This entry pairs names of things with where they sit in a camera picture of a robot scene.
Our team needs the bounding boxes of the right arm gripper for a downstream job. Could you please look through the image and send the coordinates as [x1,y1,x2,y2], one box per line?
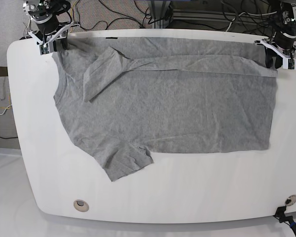
[28,22,79,49]

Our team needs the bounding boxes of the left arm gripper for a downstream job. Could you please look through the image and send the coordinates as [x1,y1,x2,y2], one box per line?
[254,37,296,69]

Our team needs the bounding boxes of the grey t-shirt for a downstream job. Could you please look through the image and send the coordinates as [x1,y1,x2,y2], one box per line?
[52,38,277,181]

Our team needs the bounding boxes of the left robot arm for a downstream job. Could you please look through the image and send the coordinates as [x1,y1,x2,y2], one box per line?
[66,0,296,70]

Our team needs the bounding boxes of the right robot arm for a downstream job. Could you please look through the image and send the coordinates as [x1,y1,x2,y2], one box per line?
[23,0,80,55]

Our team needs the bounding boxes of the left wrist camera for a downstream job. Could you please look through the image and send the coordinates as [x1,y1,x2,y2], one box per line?
[282,58,296,70]

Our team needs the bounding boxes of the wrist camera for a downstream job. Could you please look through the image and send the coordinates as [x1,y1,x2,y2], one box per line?
[282,58,296,70]
[38,42,55,55]

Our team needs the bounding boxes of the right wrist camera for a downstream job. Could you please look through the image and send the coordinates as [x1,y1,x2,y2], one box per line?
[38,42,55,55]

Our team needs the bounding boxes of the black aluminium frame rail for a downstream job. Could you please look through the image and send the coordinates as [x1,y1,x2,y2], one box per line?
[172,9,276,24]

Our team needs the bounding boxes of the table cable grommet right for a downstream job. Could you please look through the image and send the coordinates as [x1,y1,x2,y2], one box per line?
[285,195,296,206]

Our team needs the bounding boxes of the table cable grommet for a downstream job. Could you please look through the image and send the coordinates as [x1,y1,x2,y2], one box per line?
[74,199,89,212]
[285,195,296,206]

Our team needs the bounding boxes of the black clamp with cable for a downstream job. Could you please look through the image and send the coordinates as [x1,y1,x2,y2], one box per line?
[273,206,296,236]

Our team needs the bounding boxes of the table cable grommet left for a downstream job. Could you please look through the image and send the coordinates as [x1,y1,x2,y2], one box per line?
[74,199,89,212]

